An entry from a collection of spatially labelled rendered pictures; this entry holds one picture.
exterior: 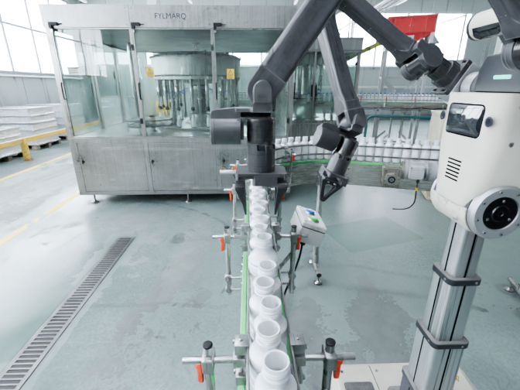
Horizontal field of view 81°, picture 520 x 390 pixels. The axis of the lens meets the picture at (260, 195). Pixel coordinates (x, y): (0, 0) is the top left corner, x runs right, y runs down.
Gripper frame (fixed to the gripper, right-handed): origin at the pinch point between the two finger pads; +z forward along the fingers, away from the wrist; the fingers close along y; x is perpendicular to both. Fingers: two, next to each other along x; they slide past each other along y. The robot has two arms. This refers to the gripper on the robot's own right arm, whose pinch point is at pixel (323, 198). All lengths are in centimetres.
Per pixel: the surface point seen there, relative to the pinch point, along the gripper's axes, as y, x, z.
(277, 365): 56, -16, 11
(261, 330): 50, -18, 11
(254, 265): 30.4, -18.9, 11.4
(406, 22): -578, 216, -242
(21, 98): -911, -674, 249
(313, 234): 3.8, 0.9, 11.0
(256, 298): 40.6, -18.5, 12.2
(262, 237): 26.0, -18.7, 6.6
